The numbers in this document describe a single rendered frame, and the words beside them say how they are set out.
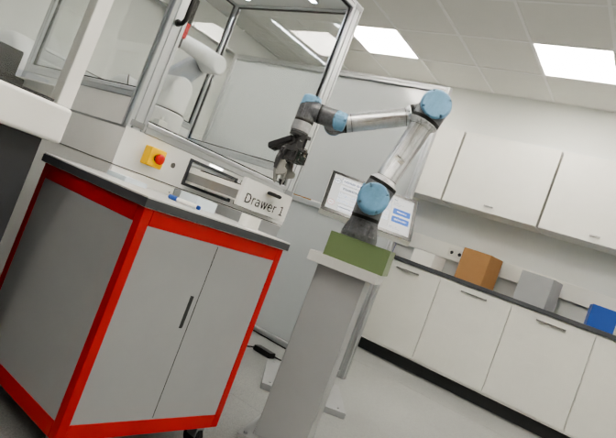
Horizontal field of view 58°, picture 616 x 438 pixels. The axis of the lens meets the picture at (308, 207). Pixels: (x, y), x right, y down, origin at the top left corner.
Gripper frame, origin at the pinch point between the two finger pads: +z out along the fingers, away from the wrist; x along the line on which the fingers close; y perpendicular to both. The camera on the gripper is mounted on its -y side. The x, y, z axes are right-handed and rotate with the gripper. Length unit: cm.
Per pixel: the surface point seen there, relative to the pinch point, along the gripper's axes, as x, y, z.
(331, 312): 22, 31, 40
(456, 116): 362, -108, -152
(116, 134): -46, -40, 6
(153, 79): -43, -36, -18
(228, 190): -12.5, -10.0, 10.4
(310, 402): 23, 35, 75
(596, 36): 227, 33, -184
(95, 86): -45, -66, -9
